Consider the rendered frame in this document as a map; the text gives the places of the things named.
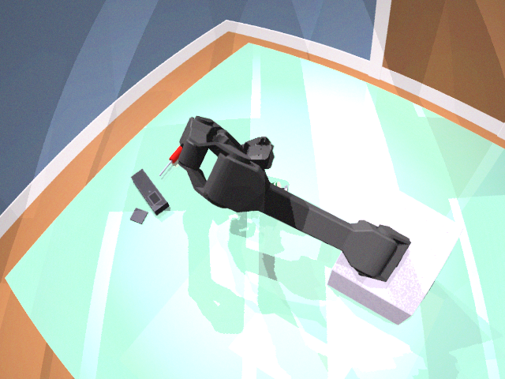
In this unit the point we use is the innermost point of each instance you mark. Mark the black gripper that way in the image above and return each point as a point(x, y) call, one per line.
point(252, 142)

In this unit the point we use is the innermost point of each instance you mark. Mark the red-handled screwdriver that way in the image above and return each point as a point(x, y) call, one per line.
point(172, 159)

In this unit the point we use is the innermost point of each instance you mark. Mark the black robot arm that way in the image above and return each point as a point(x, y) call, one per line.
point(237, 182)

